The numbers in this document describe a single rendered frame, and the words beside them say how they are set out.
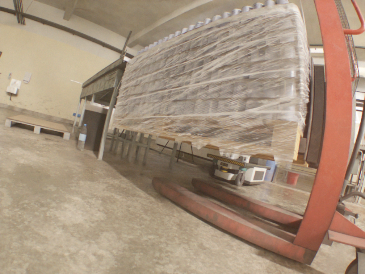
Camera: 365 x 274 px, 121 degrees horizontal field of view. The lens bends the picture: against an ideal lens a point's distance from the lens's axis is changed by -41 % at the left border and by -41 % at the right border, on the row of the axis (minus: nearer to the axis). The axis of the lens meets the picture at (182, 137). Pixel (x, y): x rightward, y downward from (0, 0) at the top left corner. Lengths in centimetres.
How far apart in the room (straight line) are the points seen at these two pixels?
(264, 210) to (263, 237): 47
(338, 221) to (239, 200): 80
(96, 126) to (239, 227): 202
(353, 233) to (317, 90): 65
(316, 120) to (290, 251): 59
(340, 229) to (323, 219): 9
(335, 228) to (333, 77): 63
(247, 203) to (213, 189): 32
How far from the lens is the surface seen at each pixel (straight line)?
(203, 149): 413
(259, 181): 267
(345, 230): 82
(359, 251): 79
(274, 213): 128
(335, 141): 78
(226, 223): 91
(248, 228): 86
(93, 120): 235
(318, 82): 93
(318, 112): 87
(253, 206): 131
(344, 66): 91
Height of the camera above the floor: 41
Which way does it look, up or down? 1 degrees up
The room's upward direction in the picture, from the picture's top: 13 degrees clockwise
